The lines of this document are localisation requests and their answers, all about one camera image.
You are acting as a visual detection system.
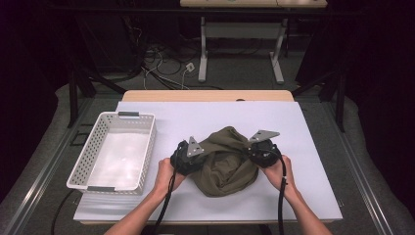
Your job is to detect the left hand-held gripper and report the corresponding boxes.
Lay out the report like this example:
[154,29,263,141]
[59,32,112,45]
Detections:
[169,136,207,176]

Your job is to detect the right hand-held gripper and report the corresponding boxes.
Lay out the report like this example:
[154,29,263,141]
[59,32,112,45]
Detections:
[247,129,282,169]

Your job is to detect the olive green shorts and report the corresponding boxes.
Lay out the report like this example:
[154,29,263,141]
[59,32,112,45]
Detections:
[189,125,262,198]

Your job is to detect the white perforated plastic basket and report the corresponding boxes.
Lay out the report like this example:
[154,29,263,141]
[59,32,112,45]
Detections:
[66,111,158,197]

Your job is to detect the person's right hand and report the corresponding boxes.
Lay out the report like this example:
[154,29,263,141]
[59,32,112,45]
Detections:
[260,156,297,199]

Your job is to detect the person's left hand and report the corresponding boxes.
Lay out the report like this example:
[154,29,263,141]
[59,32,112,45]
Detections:
[153,159,187,197]

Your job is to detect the black metal stand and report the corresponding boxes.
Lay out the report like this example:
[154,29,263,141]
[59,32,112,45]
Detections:
[67,62,128,129]
[291,70,346,133]

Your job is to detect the white-legged desk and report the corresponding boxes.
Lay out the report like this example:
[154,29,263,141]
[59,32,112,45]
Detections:
[179,0,328,85]

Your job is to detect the dark curtain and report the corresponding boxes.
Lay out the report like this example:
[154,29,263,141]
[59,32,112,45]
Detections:
[295,0,415,213]
[0,0,71,204]

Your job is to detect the black equipment box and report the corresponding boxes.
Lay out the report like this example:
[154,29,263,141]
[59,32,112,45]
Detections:
[77,16,145,74]

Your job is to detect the left hand-held gripper black cable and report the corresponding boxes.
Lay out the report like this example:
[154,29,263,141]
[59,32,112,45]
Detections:
[153,164,179,235]

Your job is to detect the hand-held gripper black cable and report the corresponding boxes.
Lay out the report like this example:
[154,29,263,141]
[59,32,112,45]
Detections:
[153,164,179,235]
[277,156,289,235]

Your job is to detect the right hand-held gripper black cable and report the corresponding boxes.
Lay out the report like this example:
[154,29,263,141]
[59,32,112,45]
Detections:
[277,156,289,235]

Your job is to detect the bundle of floor cables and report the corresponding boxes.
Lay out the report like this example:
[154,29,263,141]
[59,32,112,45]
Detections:
[140,42,226,92]

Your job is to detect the aluminium rail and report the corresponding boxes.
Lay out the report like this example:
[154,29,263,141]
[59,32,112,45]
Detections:
[326,104,394,235]
[3,97,96,235]

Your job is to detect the thick black cable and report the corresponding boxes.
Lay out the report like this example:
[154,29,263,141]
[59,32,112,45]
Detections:
[54,189,78,235]

